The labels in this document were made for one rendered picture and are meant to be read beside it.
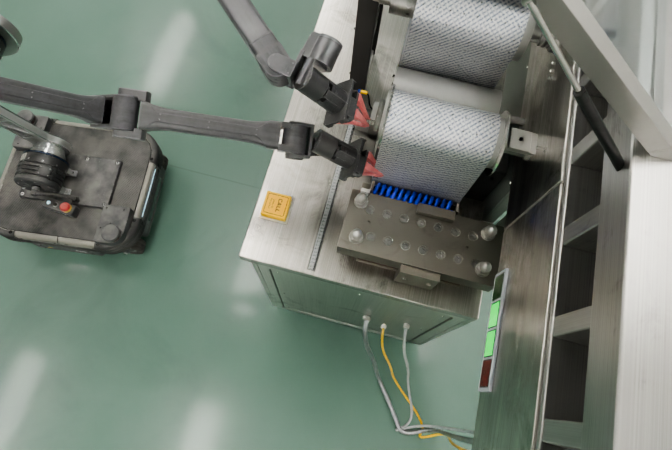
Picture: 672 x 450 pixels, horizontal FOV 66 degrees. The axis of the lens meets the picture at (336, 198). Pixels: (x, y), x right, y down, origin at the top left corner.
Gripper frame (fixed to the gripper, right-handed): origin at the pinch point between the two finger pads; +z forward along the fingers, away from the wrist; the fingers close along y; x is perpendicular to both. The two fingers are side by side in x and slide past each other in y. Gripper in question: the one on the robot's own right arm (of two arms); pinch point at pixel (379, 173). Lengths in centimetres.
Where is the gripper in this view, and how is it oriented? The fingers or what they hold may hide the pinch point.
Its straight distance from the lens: 131.3
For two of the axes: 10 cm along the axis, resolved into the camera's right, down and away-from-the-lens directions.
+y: -2.5, 9.0, -3.5
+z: 8.2, 3.9, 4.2
